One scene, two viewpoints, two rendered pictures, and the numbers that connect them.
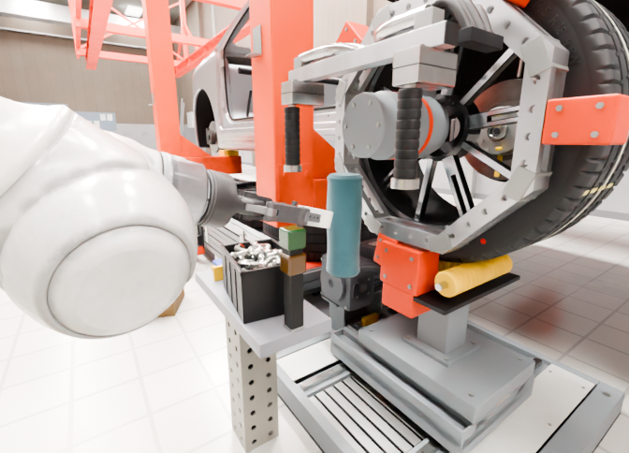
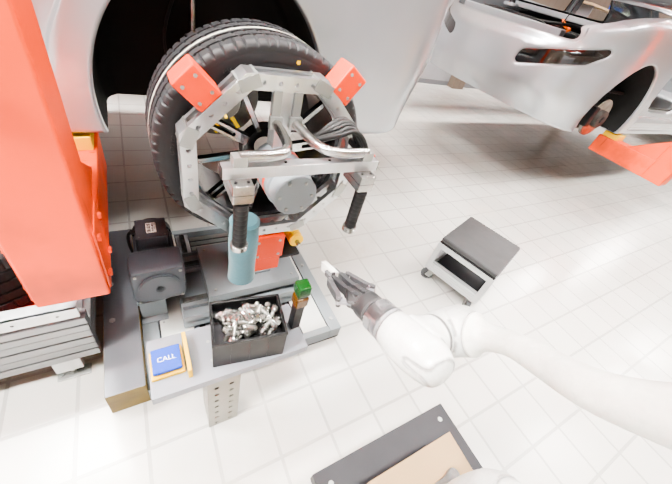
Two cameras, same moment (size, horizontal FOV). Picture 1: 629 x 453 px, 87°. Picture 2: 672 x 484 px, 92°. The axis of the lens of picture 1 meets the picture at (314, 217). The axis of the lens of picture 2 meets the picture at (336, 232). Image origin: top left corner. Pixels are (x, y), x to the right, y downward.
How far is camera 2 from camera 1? 1.05 m
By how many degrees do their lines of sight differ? 85
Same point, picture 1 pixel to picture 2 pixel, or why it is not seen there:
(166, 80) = not seen: outside the picture
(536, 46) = not seen: hidden behind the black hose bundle
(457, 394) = (289, 278)
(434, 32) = (373, 165)
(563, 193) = not seen: hidden behind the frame
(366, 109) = (302, 187)
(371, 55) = (333, 169)
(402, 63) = (366, 183)
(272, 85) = (56, 140)
